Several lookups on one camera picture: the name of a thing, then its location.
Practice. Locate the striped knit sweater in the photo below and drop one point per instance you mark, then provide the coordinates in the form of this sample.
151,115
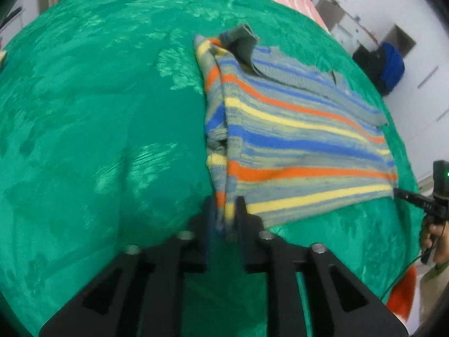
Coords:
292,141

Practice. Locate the white cabinet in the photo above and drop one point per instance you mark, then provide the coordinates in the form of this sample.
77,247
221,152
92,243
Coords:
345,28

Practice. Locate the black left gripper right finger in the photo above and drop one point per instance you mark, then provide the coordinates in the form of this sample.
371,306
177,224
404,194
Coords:
309,288

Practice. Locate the orange stool seat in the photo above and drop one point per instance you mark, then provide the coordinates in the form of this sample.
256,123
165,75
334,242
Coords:
401,298

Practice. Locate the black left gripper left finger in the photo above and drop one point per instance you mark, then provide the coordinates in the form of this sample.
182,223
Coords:
140,292

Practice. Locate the green patterned bedspread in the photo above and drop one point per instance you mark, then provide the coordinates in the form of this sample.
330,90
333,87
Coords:
102,133

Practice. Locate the blue and black bag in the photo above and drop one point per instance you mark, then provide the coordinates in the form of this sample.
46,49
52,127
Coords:
384,66

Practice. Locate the person's right hand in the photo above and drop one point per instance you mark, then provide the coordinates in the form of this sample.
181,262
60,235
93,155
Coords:
435,236

